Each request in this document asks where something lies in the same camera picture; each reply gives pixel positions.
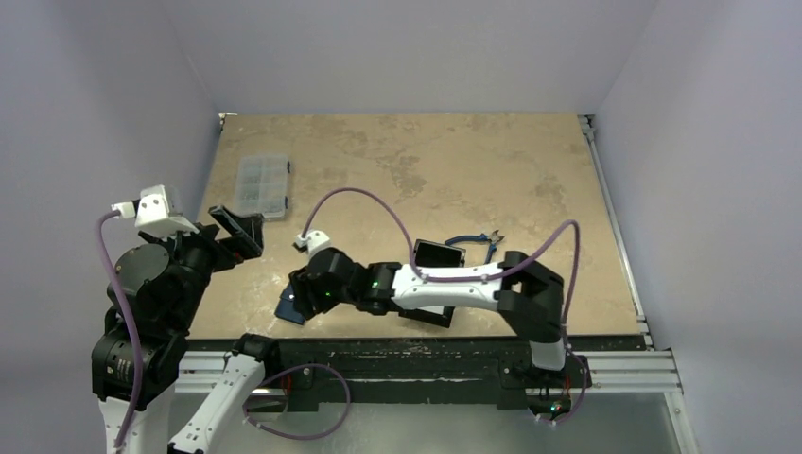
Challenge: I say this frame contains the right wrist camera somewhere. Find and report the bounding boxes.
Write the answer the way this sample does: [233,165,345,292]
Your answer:
[293,230,331,256]

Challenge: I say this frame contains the black plastic tray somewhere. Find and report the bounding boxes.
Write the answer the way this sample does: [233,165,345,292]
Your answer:
[399,239,465,328]

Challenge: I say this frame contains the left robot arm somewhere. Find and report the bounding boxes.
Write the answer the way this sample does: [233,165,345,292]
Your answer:
[91,201,282,453]

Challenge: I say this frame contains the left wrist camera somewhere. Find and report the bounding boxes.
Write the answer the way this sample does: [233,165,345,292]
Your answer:
[111,184,200,238]

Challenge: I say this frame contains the clear plastic organizer box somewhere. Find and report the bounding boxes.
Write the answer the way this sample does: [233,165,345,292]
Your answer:
[234,153,291,220]

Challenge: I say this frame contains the blue card holder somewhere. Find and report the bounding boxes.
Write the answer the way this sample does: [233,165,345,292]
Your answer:
[273,285,305,326]

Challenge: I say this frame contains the blue handled pliers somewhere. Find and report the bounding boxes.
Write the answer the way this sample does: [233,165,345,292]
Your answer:
[444,230,505,264]

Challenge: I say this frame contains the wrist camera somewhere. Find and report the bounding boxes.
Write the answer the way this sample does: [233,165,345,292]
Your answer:
[111,184,200,238]
[293,230,331,256]

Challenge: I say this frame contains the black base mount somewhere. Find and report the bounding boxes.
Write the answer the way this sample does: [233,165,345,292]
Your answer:
[182,337,650,415]

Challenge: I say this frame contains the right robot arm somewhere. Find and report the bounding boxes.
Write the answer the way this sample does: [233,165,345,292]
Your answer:
[289,247,568,385]

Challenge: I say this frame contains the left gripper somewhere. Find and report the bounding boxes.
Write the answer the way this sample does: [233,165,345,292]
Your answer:
[144,201,262,327]

